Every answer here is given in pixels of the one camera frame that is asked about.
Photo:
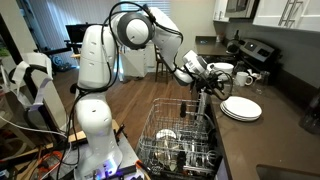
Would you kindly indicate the black exercise bike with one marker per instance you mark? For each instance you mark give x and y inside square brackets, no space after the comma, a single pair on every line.
[60,61]

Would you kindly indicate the glass cup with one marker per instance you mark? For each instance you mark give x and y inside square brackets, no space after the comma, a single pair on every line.
[231,88]

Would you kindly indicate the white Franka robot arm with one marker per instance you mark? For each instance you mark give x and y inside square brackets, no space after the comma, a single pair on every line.
[96,120]

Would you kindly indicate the black kettle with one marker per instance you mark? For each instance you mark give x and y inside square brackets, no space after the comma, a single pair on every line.
[233,46]

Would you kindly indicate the white dinner plate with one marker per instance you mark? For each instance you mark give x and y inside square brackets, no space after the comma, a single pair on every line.
[241,106]
[240,118]

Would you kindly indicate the black cup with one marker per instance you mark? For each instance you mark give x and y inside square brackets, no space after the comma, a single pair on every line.
[180,160]

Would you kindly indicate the wooden chair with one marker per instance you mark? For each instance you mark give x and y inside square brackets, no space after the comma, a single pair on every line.
[163,66]

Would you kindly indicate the wooden board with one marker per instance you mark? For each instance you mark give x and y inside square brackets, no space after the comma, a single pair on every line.
[77,136]

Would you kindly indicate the white black equipment stand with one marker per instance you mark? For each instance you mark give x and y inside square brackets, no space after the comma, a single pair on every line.
[36,60]

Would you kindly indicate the white window blinds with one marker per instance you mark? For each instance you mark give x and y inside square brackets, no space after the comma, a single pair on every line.
[160,4]

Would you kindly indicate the dishwasher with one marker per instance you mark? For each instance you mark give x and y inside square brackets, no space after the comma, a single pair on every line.
[204,103]

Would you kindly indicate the white coffee mug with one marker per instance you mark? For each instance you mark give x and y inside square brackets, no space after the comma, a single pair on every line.
[240,79]

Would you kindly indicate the black tumbler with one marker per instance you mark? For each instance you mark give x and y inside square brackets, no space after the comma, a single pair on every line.
[183,109]

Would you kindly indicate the small white dish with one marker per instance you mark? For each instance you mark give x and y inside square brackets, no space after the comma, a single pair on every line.
[165,134]

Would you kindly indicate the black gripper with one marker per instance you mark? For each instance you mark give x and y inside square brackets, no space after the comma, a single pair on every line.
[209,81]

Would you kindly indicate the black orange clamp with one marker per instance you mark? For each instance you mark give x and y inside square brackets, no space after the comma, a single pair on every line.
[141,166]

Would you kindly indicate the gray robot mounting table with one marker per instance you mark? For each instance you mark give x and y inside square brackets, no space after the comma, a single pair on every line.
[128,156]

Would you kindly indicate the white upper cabinet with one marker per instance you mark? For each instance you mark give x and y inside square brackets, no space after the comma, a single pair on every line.
[266,11]
[220,10]

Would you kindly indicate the small white ceramic piece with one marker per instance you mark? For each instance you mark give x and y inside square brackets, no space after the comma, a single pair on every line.
[255,74]

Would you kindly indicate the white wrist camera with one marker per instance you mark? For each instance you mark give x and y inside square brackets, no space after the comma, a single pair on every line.
[212,67]

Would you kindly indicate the wooden top white table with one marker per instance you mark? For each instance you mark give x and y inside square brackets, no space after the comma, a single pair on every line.
[133,63]

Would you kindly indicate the stainless steel microwave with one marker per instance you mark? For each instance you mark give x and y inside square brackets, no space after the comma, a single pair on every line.
[238,7]

